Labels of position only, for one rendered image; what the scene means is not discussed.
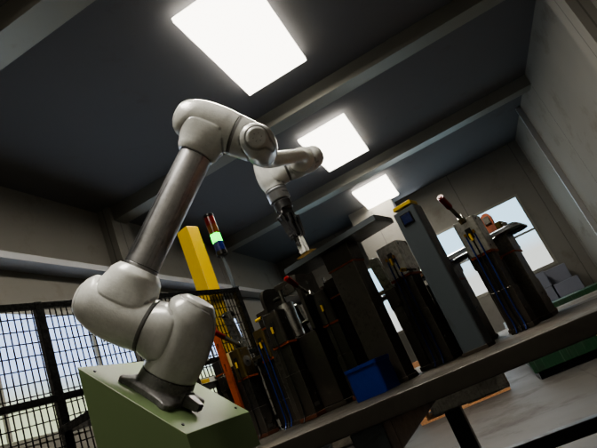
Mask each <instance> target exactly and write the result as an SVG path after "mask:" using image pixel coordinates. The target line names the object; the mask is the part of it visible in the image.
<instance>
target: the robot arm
mask: <svg viewBox="0 0 597 448"><path fill-rule="evenodd" d="M172 126H173V129H174V131H175V132H176V134H178V135H179V142H178V144H179V153H178V154H177V156H176V158H175V160H174V162H173V164H172V166H171V169H170V170H169V172H168V174H167V176H166V178H165V180H164V182H163V185H162V186H161V188H160V190H159V192H158V194H157V197H156V199H155V201H154V202H153V204H152V206H151V208H150V210H149V212H148V214H147V217H146V218H145V220H144V222H143V224H142V226H141V228H140V230H139V233H138V234H137V236H136V238H135V240H134V242H133V244H132V246H131V249H130V250H129V252H128V254H127V256H126V258H125V260H124V261H119V262H117V263H115V264H113V265H112V266H110V268H109V269H108V270H107V271H106V272H105V273H104V274H103V275H102V276H101V275H96V276H92V277H90V278H88V279H86V280H85V281H84V282H83V283H82V284H81V285H80V286H79V287H78V288H77V290H76V293H75V295H74V297H73V300H72V305H71V308H72V312H73V313H74V316H75V318H76V320H77V321H78V322H79V323H80V324H81V325H82V326H83V327H84V328H85V329H86V330H87V331H89V332H90V333H92V334H93V335H95V336H97V337H98V338H100V339H102V340H104V341H106V342H109V343H111V344H113V345H116V346H118V347H120V348H125V349H128V350H131V351H133V352H136V353H138V354H139V355H140V356H141V357H142V358H144V359H145V362H144V364H143V365H142V367H141V369H140V371H139V373H138V374H133V375H125V374H124V375H121V376H120V377H119V380H118V381H119V382H120V383H122V384H124V385H126V386H127V387H129V388H131V389H133V390H134V391H136V392H137V393H139V394H140V395H142V396H144V397H145V398H146V399H148V400H149V401H151V402H152V403H154V404H155V405H156V406H157V407H158V408H160V409H161V410H163V411H166V412H170V411H171V410H173V409H178V408H183V407H184V408H187V409H188V410H191V411H193V412H200V411H201V410H202V408H203V403H204V399H203V398H202V397H200V396H199V395H197V394H196V393H194V392H193V391H194V388H195V384H196V382H197V380H198V377H199V376H200V374H201V372H202V370H203V368H204V366H205V363H206V361H207V359H208V356H209V354H210V352H211V347H212V344H213V341H214V337H215V331H216V316H215V310H214V307H213V306H212V305H211V304H210V303H209V302H207V301H206V300H203V299H201V298H199V297H197V296H194V295H193V294H189V293H186V294H179V295H176V296H174V297H172V298H171V300H170V302H167V301H161V300H159V294H160V290H161V283H160V279H159V277H158V276H157V275H158V273H159V271H160V269H161V267H162V265H163V262H164V260H165V258H166V256H167V254H168V252H169V250H170V249H171V246H172V244H173V241H174V239H175V237H176V235H177V234H178V232H179V229H180V227H181V225H182V223H183V221H184V219H185V217H186V215H187V212H188V210H189V208H190V206H191V204H192V203H193V201H194V199H195V195H196V193H197V191H198V189H199V187H200V186H201V184H202V182H203V179H204V177H205V175H206V173H207V171H208V169H209V167H210V165H212V164H214V163H216V162H217V161H218V160H219V159H220V158H221V157H222V156H223V154H226V155H229V156H232V157H235V158H238V159H242V160H244V161H246V162H249V161H250V162H251V163H252V164H253V168H254V172H255V175H256V179H257V181H258V184H259V186H260V187H261V189H262V190H263V191H264V192H265V194H266V196H267V199H268V201H269V203H270V204H271V205H272V206H273V207H274V208H275V211H276V213H277V214H279V215H280V216H279V217H277V220H278V221H279V222H280V223H281V225H282V226H283V229H284V230H285V232H286V234H287V235H288V237H289V238H291V240H293V239H294V241H295V244H296V246H297V247H298V250H299V252H300V254H303V253H305V252H306V251H309V250H310V249H309V247H308V245H307V243H306V240H305V238H304V235H305V234H306V233H305V230H304V228H303V226H302V223H301V220H300V216H299V214H298V215H296V214H295V213H294V211H293V210H292V206H293V205H292V203H291V200H290V194H289V192H288V190H287V188H286V186H285V185H286V184H287V183H288V182H290V181H292V180H295V179H298V178H301V177H303V176H305V175H308V174H309V173H311V172H313V171H315V170H316V169H318V168H319V167H320V166H321V165H322V163H323V159H324V157H323V153H322V151H321V150H320V149H319V148H318V147H317V146H307V147H302V148H295V149H289V150H278V146H277V141H276V138H275V136H274V134H273V132H272V131H271V130H270V129H269V128H268V127H267V126H265V125H263V124H260V123H258V122H256V121H254V120H252V119H250V118H249V117H247V116H244V115H241V114H239V113H237V112H236V111H234V110H233V109H231V108H227V107H224V106H222V105H219V104H217V103H214V102H211V101H207V100H185V101H182V102H181V103H180V104H179V105H178V106H177V108H176V110H175V112H174V114H173V118H172Z"/></svg>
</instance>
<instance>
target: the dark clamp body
mask: <svg viewBox="0 0 597 448"><path fill-rule="evenodd" d="M312 300H313V303H314V306H315V308H316V310H317V313H318V315H319V317H320V319H321V321H322V325H323V329H324V328H326V329H327V331H328V333H329V335H330V338H331V341H332V343H333V345H334V348H335V349H336V352H337V354H338V356H337V359H338V361H339V364H340V366H341V368H342V371H343V372H346V371H348V370H350V369H352V368H355V367H356V366H358V365H360V363H359V361H358V358H357V356H356V354H355V352H354V349H353V346H352V344H351V342H350V340H349V338H348V336H347V334H346V330H345V328H344V326H343V324H342V322H341V320H340V317H339V315H338V311H337V310H336V308H335V306H334V303H333V301H332V300H331V299H330V297H329V295H328V293H327V291H326V289H325V288H324V289H322V290H320V291H319V292H316V293H315V294H314V297H313V298H312ZM344 375H345V374H344ZM345 377H346V381H347V383H348V385H349V387H350V389H351V391H352V394H353V397H352V398H353V400H354V401H355V400H356V397H355V395H354V391H353V390H352V388H351V385H350V383H349V380H348V378H347V376H346V375H345Z"/></svg>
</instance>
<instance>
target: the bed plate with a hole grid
mask: <svg viewBox="0 0 597 448"><path fill-rule="evenodd" d="M557 309H558V312H559V313H558V314H556V315H555V316H552V317H550V318H547V319H546V320H543V321H541V322H540V323H539V324H537V325H535V326H533V327H530V328H529V329H528V330H524V331H523V332H519V333H517V334H514V335H512V334H511V333H509V332H508V330H509V329H508V328H507V329H504V330H503V331H501V332H497V334H498V338H497V339H495V340H494V341H495V342H496V344H494V345H492V346H491V347H489V348H485V349H484V350H481V351H479V352H477V353H474V354H472V355H470V356H466V357H463V356H459V357H457V358H456V359H454V360H451V361H449V362H447V363H445V364H442V365H440V366H437V367H435V368H430V369H427V370H425V371H420V369H419V368H420V366H419V367H416V368H414V369H415V370H417V372H418V374H419V375H418V376H417V377H415V378H413V379H411V380H408V381H405V382H403V383H402V384H400V385H398V386H397V387H395V388H392V389H390V390H388V391H387V392H384V393H382V394H380V395H377V396H374V397H372V398H369V399H367V400H364V401H362V402H360V403H358V402H357V400H355V401H353V402H351V403H349V404H346V405H344V406H341V407H339V408H337V409H335V410H333V411H330V412H326V413H325V414H323V415H321V416H319V417H317V418H315V419H312V420H310V421H307V422H306V423H303V424H301V423H300V424H298V425H295V426H293V427H291V428H287V429H285V428H280V429H279V431H278V432H276V433H273V434H272V435H270V436H267V437H264V438H262V439H260V440H259V442H260V444H259V445H258V446H256V447H254V448H321V447H324V446H325V445H328V444H331V443H334V442H336V441H338V440H340V439H343V438H345V437H348V436H351V435H353V434H355V433H358V432H360V431H363V430H364V429H367V428H371V427H373V426H375V425H378V424H379V423H382V422H384V421H387V420H390V419H392V418H395V417H397V416H399V415H402V414H404V413H406V412H410V411H412V410H415V409H417V408H418V407H421V406H423V405H426V404H430V403H432V402H434V401H436V400H439V399H441V398H443V397H445V396H449V395H451V394H454V393H456V392H458V391H460V390H462V389H465V388H469V387H471V386H473V385H475V384H478V383H480V382H483V381H485V380H488V379H490V378H493V377H495V376H498V375H499V374H502V373H504V372H508V371H510V370H512V369H514V368H517V367H519V366H522V365H524V364H527V363H529V362H532V361H534V360H537V359H539V358H541V357H543V356H547V355H550V354H552V353H553V352H556V351H558V350H561V349H563V348H566V347H569V346H571V345H573V344H576V343H578V342H580V341H582V340H586V339H589V338H591V337H593V336H595V335H597V290H596V291H594V292H590V293H588V294H586V295H584V296H582V297H579V298H577V299H575V300H572V301H570V302H567V303H565V304H563V305H560V306H559V307H557Z"/></svg>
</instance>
